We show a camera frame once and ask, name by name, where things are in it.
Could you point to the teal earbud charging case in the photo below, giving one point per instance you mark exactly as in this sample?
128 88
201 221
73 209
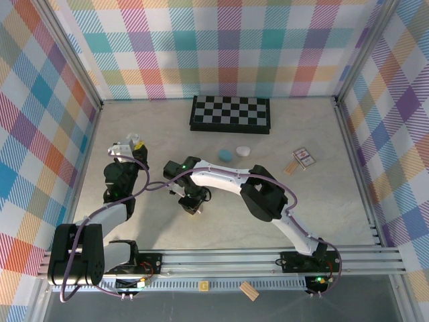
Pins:
225 155

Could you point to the black left controller box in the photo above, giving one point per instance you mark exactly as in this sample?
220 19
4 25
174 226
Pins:
129 284

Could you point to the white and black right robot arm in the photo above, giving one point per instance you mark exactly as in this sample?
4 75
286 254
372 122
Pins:
218 179

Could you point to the black controller box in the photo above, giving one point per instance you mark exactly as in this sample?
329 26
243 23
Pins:
129 284
316 283

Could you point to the plain wooden block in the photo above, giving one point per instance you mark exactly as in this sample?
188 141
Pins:
249 290

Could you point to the black folding chessboard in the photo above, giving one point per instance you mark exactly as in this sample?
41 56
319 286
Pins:
231 112

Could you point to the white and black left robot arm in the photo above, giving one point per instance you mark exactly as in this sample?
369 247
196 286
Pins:
114 214

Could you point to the small wooden letter cube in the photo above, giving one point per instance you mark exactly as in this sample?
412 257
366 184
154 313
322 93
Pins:
203 285

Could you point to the black right controller box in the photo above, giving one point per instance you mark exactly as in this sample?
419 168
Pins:
316 283

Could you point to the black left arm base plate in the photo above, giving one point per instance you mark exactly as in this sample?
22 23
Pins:
151 265

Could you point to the aluminium frame post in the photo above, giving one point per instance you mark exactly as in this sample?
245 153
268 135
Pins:
365 50
72 55

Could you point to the white earbud charging case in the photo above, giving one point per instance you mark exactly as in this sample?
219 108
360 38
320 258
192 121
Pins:
243 151

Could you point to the printed playing card box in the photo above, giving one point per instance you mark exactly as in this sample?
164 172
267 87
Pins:
304 158

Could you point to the small wooden sticks bundle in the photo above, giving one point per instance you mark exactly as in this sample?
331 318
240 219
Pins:
291 167

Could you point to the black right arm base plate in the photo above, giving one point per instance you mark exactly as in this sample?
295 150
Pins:
293 261

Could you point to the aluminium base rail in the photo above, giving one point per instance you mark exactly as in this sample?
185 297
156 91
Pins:
221 261

